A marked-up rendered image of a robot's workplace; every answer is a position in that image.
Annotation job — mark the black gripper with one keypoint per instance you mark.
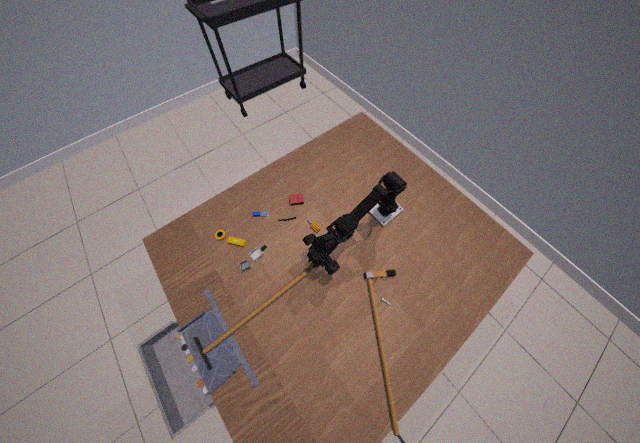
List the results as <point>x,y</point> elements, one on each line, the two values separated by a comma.
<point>330,267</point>

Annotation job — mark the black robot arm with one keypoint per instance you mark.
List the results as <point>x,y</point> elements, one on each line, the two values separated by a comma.
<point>346,224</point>

